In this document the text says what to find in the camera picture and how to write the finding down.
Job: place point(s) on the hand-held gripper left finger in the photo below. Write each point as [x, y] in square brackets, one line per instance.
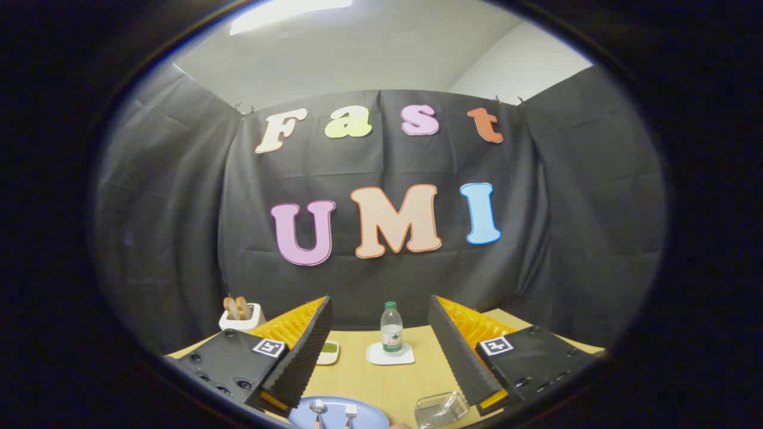
[304, 357]

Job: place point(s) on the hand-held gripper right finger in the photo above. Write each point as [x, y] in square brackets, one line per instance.
[456, 357]

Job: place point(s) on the white divided condiment dish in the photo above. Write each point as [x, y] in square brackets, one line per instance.
[326, 357]

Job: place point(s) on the clear square drain basket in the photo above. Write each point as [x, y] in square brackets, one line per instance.
[441, 411]

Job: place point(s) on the clear plastic water bottle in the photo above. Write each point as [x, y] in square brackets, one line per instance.
[391, 333]

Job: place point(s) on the white toaster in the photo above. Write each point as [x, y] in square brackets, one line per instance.
[241, 325]

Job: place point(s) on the white square coaster tray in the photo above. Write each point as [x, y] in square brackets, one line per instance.
[375, 356]

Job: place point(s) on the toasted bread slice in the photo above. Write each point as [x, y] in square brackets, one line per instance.
[244, 307]
[230, 308]

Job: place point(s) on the blue round plate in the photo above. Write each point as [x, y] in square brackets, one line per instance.
[369, 417]

